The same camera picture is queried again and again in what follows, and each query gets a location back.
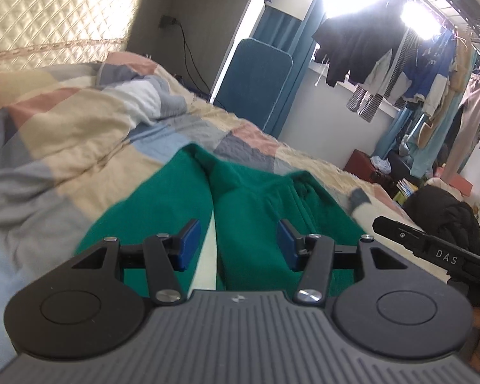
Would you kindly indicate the black puffy jacket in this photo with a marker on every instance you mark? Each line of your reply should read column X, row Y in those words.
column 444, row 216

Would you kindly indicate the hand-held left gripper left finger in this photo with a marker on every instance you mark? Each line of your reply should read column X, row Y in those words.
column 188, row 244

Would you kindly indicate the patchwork pastel bed quilt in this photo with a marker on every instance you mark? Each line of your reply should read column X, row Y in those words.
column 80, row 128

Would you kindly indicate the light blue hanging garment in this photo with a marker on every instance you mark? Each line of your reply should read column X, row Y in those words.
column 428, row 156

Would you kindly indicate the beige hanging garment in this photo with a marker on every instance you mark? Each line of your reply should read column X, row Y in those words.
column 450, row 100

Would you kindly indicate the black hanging garment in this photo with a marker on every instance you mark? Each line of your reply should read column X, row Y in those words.
column 356, row 44

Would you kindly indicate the blue padded panel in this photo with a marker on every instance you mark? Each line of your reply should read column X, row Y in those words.
column 254, row 88

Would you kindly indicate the striped hanging garment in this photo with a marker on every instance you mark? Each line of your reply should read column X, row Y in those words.
column 368, row 102

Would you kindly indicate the black wall charger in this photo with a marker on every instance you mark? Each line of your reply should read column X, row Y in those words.
column 168, row 21

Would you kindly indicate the pink hanging garment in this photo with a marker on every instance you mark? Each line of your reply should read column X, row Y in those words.
column 470, row 120

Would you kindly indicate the green hoodie with cream trim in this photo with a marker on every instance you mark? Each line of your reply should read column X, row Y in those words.
column 248, row 208

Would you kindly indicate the blue and white hanging sweatshirt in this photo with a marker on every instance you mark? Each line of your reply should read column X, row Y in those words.
column 424, row 68

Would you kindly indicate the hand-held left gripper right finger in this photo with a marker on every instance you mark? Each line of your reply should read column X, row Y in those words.
column 287, row 244

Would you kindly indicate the cream quilted headboard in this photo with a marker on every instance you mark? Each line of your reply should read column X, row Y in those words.
column 52, row 12

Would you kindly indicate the row of books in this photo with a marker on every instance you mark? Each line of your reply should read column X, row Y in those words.
column 407, row 191

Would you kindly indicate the pink box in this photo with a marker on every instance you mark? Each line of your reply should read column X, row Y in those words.
column 462, row 184

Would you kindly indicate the blue curtain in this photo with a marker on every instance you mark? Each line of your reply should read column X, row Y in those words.
column 288, row 28

